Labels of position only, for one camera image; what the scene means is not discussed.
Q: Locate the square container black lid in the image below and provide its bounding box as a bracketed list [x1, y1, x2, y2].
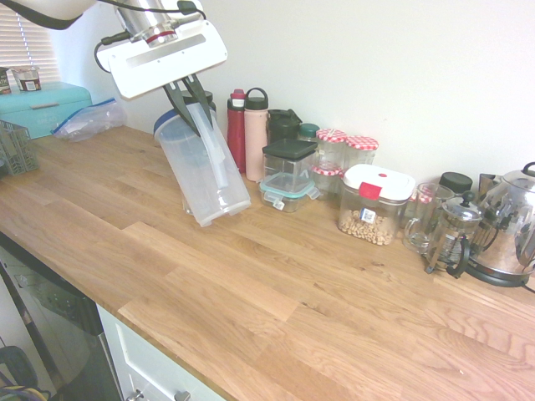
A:
[262, 138, 318, 190]

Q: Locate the glass French press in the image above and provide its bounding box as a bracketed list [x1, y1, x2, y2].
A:
[424, 190, 487, 280]

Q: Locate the dark cable bundle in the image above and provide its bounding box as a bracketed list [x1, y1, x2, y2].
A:
[0, 344, 52, 401]

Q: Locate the clear plastic water pitcher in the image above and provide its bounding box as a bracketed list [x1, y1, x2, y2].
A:
[153, 103, 252, 229]

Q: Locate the red water bottle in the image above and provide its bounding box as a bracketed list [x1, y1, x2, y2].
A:
[227, 87, 248, 175]

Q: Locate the window blind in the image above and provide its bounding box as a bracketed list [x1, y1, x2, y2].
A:
[0, 8, 60, 85]

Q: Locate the clear jar green lid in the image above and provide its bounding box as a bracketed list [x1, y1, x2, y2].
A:
[297, 123, 322, 143]

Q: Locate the steel electric kettle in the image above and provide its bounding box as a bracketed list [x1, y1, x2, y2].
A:
[466, 161, 535, 290]

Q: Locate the teal bread box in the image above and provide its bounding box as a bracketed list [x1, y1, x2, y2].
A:
[0, 81, 91, 141]

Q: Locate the pink water bottle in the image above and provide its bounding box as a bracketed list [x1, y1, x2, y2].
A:
[243, 87, 270, 183]

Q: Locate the metal drawer handle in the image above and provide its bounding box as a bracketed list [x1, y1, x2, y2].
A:
[126, 387, 192, 401]

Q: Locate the black dishwasher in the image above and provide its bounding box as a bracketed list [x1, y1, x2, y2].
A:
[0, 232, 123, 401]

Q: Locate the glass container teal clip lid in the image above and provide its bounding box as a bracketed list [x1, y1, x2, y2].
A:
[257, 173, 323, 215]

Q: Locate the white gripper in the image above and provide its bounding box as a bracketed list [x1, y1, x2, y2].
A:
[99, 19, 229, 140]

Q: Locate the clear glass mug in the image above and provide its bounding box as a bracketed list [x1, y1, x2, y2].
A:
[402, 182, 455, 256]

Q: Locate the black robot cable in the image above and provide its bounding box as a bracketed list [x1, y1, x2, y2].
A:
[93, 0, 209, 74]

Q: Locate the grey plastic basket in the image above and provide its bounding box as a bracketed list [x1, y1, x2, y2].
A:
[0, 119, 42, 177]

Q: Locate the cereal container white lid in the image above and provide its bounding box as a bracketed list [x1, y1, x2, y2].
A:
[336, 163, 417, 247]

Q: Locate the clear plastic zip bag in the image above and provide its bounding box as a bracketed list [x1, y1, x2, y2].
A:
[50, 98, 128, 145]

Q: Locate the glass jar red checkered lid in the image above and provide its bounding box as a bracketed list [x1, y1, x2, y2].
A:
[311, 165, 346, 202]
[315, 128, 349, 170]
[344, 135, 380, 169]
[411, 185, 436, 229]

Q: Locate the jar with black lid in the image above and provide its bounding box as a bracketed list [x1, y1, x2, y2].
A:
[438, 171, 475, 198]

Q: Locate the black shaker bottle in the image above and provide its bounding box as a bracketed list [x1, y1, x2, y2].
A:
[266, 108, 303, 145]

